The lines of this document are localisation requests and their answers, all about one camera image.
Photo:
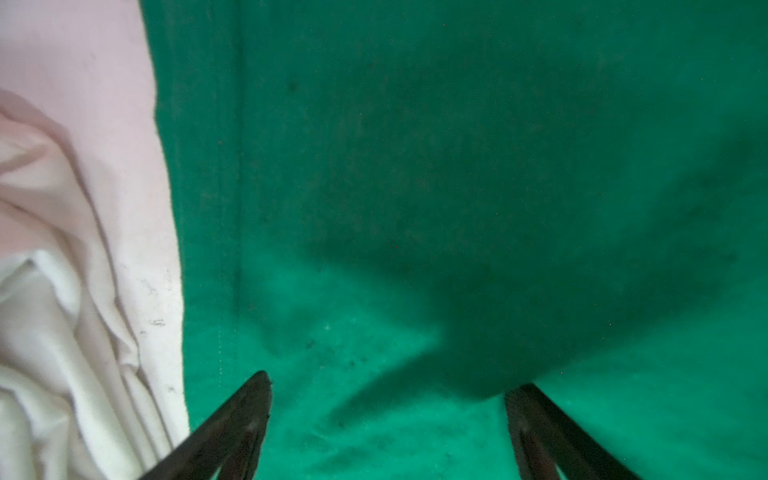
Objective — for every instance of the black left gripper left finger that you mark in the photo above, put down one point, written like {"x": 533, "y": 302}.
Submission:
{"x": 228, "y": 444}

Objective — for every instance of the white printed t shirt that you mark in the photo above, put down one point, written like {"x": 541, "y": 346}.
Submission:
{"x": 75, "y": 401}

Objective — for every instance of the green t shirt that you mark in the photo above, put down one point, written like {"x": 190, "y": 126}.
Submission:
{"x": 400, "y": 210}

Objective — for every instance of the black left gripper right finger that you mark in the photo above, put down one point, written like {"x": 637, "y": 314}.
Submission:
{"x": 549, "y": 444}

